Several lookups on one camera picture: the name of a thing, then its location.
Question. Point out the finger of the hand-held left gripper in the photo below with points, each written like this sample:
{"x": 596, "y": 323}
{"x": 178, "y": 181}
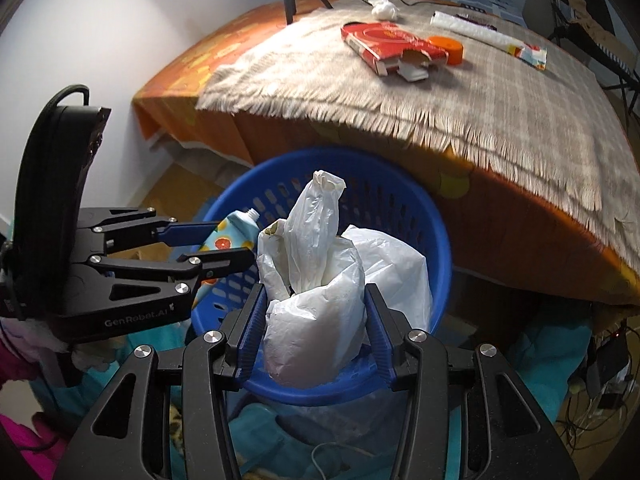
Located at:
{"x": 190, "y": 231}
{"x": 225, "y": 260}

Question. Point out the white crumpled tissue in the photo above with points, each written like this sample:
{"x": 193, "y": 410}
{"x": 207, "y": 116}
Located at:
{"x": 384, "y": 9}

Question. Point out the beige plaid fringed blanket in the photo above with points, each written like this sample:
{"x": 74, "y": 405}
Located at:
{"x": 350, "y": 90}

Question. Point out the white tube with orange-slice print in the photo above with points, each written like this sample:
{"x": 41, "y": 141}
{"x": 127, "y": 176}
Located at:
{"x": 227, "y": 232}

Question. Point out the orange tape roll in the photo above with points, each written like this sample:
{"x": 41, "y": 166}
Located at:
{"x": 447, "y": 50}

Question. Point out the teal cloth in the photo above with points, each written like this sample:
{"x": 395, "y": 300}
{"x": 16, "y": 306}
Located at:
{"x": 540, "y": 350}

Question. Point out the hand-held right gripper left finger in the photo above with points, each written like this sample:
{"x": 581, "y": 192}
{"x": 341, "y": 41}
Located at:
{"x": 250, "y": 330}

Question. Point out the white plastic bag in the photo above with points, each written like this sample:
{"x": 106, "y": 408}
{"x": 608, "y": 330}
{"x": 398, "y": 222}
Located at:
{"x": 310, "y": 320}

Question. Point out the black metal rack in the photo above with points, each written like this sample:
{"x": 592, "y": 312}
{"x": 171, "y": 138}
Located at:
{"x": 612, "y": 60}

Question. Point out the pink clothing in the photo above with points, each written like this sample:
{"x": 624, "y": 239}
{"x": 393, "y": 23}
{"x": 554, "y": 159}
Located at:
{"x": 20, "y": 440}

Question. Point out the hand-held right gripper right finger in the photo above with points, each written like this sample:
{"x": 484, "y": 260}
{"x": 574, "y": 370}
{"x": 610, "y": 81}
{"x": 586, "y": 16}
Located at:
{"x": 377, "y": 340}

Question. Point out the orange patterned bedsheet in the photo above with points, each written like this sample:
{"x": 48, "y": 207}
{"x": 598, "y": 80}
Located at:
{"x": 170, "y": 85}

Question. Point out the black power strip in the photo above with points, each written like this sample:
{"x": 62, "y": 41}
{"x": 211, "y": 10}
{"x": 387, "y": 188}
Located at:
{"x": 607, "y": 355}

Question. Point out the long white wrapper colourful end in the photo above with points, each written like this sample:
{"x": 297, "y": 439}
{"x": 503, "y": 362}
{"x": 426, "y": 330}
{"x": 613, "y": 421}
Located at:
{"x": 475, "y": 31}

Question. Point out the blue plastic basket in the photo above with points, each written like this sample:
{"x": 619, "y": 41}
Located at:
{"x": 400, "y": 200}

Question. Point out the red cardboard box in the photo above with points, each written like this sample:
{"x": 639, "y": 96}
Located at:
{"x": 380, "y": 40}

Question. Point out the clear plastic sheet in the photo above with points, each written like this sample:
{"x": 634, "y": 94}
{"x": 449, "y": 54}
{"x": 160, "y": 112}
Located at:
{"x": 350, "y": 420}

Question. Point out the beige cloth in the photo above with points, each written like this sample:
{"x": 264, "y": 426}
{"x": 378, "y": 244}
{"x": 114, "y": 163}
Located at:
{"x": 590, "y": 22}

